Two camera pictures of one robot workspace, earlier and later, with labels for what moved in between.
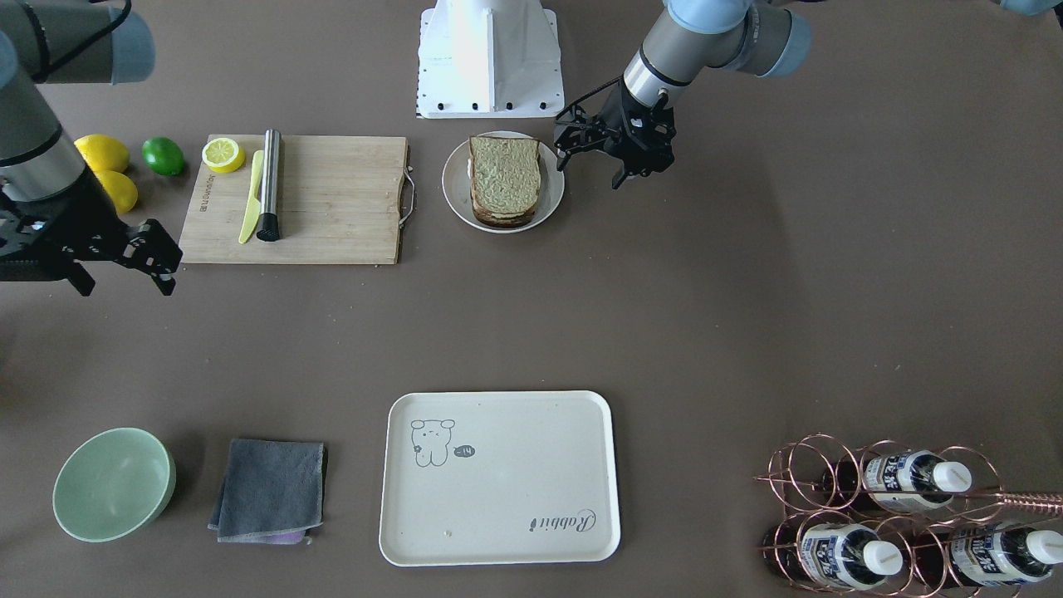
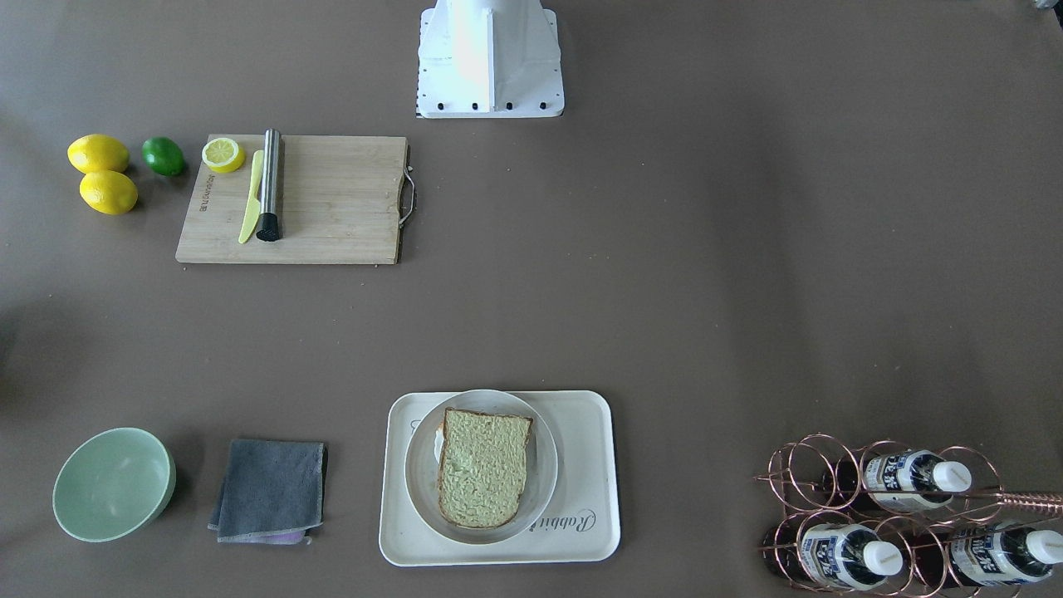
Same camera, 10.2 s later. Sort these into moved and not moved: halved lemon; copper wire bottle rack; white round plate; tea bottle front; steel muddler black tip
Moved: white round plate
Not moved: steel muddler black tip; copper wire bottle rack; tea bottle front; halved lemon
